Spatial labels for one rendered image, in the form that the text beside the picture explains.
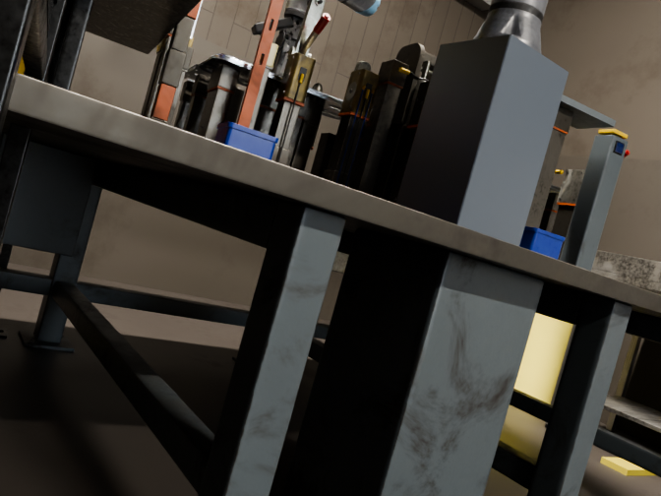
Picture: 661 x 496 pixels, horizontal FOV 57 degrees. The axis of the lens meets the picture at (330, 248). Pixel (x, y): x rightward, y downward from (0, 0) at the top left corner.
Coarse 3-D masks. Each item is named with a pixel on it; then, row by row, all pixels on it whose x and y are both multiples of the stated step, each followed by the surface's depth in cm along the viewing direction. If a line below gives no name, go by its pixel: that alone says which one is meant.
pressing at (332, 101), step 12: (216, 60) 164; (228, 60) 157; (240, 60) 158; (240, 72) 170; (240, 84) 181; (276, 84) 172; (312, 96) 176; (324, 96) 169; (324, 108) 188; (552, 192) 223
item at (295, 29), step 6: (288, 12) 176; (294, 12) 175; (300, 12) 175; (294, 18) 177; (300, 18) 176; (294, 24) 177; (300, 24) 178; (282, 30) 176; (288, 30) 177; (294, 30) 177; (282, 36) 175; (288, 36) 175; (294, 36) 175; (276, 42) 179; (282, 42) 174; (288, 42) 175; (294, 42) 177; (288, 48) 176
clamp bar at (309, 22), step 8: (312, 0) 157; (320, 0) 156; (312, 8) 157; (320, 8) 158; (304, 16) 159; (312, 16) 158; (320, 16) 159; (304, 24) 158; (312, 24) 158; (304, 32) 158; (296, 40) 160; (304, 40) 159; (296, 48) 159
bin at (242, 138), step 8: (224, 128) 123; (232, 128) 121; (240, 128) 121; (248, 128) 122; (216, 136) 128; (224, 136) 122; (232, 136) 121; (240, 136) 122; (248, 136) 122; (256, 136) 123; (264, 136) 123; (224, 144) 121; (232, 144) 121; (240, 144) 122; (248, 144) 123; (256, 144) 123; (264, 144) 124; (272, 144) 125; (248, 152) 123; (256, 152) 123; (264, 152) 124; (272, 152) 125
